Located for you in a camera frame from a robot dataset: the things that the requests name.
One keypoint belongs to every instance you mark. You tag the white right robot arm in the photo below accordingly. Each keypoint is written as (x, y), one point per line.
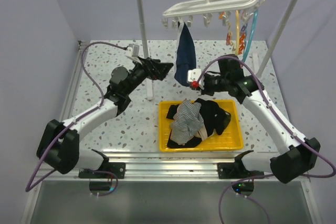
(296, 153)

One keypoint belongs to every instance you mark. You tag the white rectangular clip hanger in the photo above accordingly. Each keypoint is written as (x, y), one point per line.
(205, 8)

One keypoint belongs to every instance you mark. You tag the blue round clip hanger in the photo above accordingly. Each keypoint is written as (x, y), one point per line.
(251, 35)

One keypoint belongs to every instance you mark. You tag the yellow plastic tray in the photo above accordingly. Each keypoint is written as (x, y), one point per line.
(230, 140)

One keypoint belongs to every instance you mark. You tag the grey striped underwear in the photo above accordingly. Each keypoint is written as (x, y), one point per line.
(185, 121)

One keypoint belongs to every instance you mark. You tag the yellow round clip hanger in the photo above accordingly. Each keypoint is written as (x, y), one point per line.
(224, 17)

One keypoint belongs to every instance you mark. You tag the black underwear beige waistband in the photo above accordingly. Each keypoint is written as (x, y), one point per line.
(216, 119)

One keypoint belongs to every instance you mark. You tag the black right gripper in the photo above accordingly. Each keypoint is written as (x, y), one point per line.
(206, 91)

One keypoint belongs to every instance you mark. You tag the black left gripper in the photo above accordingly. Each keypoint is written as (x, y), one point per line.
(154, 68)

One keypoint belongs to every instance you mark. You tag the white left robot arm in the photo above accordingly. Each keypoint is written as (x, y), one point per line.
(60, 144)

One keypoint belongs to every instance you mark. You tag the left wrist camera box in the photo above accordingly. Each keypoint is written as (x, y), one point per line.
(132, 51)

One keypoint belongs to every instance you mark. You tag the navy blue underwear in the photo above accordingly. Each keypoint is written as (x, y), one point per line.
(185, 55)

